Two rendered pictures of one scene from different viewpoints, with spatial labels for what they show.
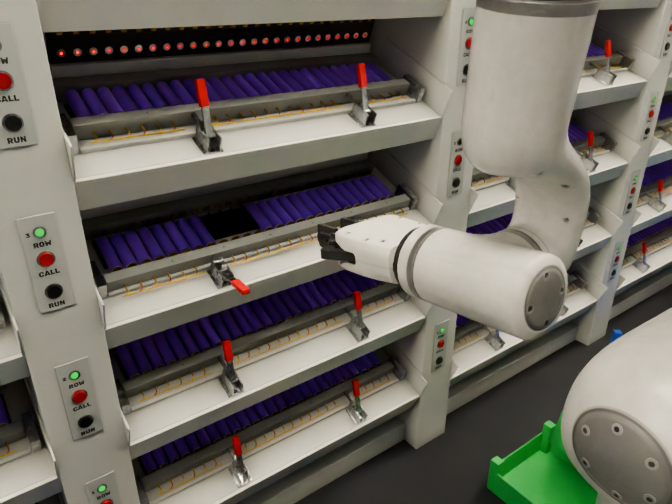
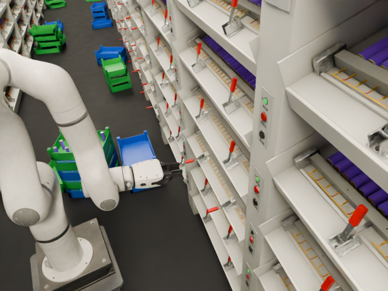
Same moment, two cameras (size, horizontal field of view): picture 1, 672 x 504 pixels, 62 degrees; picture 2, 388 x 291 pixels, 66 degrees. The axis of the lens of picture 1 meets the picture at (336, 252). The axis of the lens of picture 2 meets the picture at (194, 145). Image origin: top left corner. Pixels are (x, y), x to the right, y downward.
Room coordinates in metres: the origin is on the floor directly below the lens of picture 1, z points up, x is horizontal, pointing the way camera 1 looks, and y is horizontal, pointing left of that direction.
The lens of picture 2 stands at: (1.05, -0.71, 1.41)
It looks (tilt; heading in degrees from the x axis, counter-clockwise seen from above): 39 degrees down; 111
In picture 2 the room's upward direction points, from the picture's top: 5 degrees counter-clockwise
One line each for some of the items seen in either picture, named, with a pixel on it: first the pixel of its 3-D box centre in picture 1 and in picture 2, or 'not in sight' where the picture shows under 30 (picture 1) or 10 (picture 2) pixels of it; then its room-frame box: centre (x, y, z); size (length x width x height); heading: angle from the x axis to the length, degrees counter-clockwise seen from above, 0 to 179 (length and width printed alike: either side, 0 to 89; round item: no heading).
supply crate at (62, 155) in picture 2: not in sight; (81, 143); (-0.06, 0.36, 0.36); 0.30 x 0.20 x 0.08; 16
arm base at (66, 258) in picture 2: not in sight; (60, 245); (0.32, -0.28, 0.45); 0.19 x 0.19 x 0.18
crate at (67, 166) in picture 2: not in sight; (85, 153); (-0.06, 0.36, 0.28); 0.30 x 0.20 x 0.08; 16
